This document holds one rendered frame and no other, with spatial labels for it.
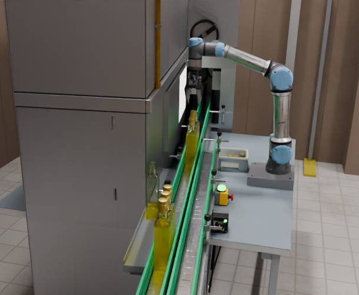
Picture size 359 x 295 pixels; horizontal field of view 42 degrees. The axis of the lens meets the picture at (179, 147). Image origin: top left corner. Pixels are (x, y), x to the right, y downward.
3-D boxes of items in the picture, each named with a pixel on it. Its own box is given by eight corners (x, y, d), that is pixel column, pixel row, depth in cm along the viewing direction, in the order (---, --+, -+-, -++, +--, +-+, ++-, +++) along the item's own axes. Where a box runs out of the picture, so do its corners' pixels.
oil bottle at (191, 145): (186, 162, 274) (187, 127, 267) (195, 163, 273) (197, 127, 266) (185, 165, 269) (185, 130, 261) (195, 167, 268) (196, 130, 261)
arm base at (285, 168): (291, 167, 291) (291, 151, 288) (290, 175, 277) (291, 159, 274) (266, 165, 294) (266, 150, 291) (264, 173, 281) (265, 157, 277)
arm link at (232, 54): (291, 66, 271) (212, 34, 270) (294, 69, 260) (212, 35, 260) (283, 85, 274) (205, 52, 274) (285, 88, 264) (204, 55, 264)
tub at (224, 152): (213, 158, 315) (214, 146, 312) (247, 161, 312) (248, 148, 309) (211, 168, 298) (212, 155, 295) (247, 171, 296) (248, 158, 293)
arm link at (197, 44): (204, 39, 250) (187, 38, 251) (202, 60, 254) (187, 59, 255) (204, 37, 257) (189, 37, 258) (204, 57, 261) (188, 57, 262)
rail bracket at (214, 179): (210, 193, 237) (211, 168, 233) (225, 194, 237) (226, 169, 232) (209, 196, 234) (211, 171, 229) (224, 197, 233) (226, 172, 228)
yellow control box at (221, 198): (214, 199, 259) (215, 187, 256) (228, 200, 258) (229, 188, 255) (214, 205, 252) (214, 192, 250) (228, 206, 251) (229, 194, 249)
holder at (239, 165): (205, 158, 315) (205, 148, 313) (246, 161, 312) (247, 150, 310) (203, 168, 299) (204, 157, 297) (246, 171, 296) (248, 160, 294)
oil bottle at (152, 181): (146, 213, 214) (145, 160, 205) (158, 213, 215) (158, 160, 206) (146, 220, 209) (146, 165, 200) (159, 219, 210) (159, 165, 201)
